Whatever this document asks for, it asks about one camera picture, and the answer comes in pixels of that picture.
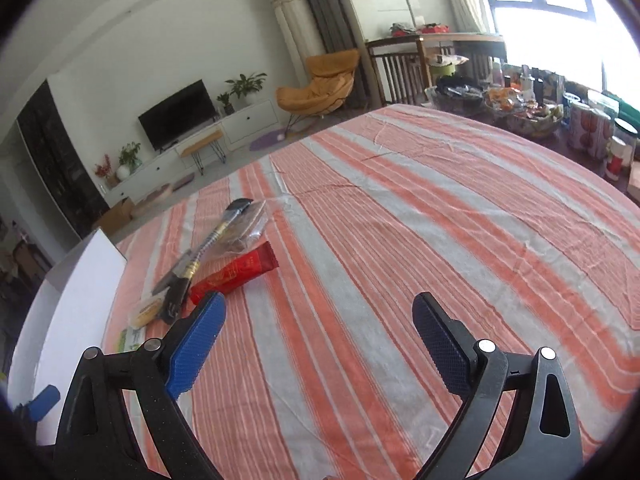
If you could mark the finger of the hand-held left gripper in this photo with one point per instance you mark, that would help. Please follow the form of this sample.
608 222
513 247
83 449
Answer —
44 402

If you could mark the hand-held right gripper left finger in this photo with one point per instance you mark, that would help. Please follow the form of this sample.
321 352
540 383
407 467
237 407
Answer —
192 350

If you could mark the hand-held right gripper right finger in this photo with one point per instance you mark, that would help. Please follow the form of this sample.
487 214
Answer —
442 345

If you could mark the black chocolate bar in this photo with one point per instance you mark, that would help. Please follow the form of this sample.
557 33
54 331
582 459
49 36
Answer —
174 302

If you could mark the beige wafer packet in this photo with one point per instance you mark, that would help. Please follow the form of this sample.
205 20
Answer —
146 311

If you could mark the green snack carton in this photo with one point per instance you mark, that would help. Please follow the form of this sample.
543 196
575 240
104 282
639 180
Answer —
130 339

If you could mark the silver snack bar packet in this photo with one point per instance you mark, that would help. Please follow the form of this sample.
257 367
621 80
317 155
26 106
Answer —
172 271

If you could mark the red snack packet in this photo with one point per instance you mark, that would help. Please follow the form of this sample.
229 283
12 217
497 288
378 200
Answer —
235 275

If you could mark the white cardboard box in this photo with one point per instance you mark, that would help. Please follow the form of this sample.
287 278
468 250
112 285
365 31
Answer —
75 310

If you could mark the clear biscuit bag black edge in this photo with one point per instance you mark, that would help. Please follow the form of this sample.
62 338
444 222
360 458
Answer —
245 230

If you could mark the bowl of assorted snacks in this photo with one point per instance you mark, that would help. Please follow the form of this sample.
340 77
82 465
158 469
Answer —
535 119

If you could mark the orange striped tablecloth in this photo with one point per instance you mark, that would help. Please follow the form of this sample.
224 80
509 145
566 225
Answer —
375 235

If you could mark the brown cardboard box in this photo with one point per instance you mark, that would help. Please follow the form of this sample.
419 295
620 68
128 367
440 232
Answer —
117 216

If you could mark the white round vase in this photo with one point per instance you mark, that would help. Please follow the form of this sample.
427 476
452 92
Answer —
123 172

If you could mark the red flowers in vase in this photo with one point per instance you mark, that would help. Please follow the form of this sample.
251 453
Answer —
105 167

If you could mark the green plant in glass vase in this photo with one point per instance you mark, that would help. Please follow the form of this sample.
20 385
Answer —
131 155

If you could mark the wooden bench hairpin legs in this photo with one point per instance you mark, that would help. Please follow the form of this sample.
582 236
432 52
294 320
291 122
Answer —
200 142

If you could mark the purple floor mat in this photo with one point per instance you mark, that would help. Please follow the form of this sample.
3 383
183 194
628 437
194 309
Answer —
267 140

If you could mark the dark glass display cabinet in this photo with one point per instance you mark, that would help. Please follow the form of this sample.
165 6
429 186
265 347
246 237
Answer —
60 160

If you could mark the flat screen television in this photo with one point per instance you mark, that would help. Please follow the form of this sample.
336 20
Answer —
175 115

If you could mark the white television cabinet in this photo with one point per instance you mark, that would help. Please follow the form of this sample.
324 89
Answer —
250 120

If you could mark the small potted plant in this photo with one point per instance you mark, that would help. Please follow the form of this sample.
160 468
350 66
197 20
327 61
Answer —
226 102

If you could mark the black bowl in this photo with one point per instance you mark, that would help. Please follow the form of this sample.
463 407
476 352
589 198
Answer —
456 92

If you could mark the white bottle red label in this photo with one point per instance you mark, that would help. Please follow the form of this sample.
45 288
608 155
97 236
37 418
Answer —
616 157

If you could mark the red white canister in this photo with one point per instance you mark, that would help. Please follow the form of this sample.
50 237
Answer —
580 127
599 135

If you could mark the large leafy potted plant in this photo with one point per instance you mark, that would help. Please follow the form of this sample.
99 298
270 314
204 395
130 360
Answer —
245 86

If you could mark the dark wooden slatted chair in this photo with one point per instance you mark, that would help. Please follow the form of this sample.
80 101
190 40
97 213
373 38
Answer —
480 60
397 72

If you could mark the green white container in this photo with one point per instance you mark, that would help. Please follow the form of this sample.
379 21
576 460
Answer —
446 68

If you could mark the orange lounge chair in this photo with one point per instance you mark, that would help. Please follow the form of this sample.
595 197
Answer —
320 85

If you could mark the large window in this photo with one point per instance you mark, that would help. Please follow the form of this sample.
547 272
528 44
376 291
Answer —
545 20

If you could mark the standing air conditioner fabric cover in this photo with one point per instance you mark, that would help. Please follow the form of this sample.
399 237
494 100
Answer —
295 20

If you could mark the grey curtain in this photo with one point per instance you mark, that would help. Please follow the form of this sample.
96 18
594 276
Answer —
320 5

